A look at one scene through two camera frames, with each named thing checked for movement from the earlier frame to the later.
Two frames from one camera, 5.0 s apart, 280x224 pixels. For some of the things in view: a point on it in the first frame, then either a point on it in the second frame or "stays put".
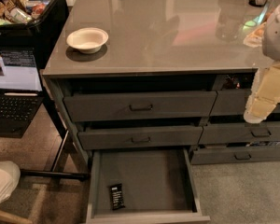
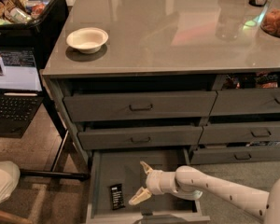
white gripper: x=277 y=36 → x=154 y=182
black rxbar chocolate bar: x=117 y=196 stays put
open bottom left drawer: x=158 y=187 stays put
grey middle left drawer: x=139 y=136 stays put
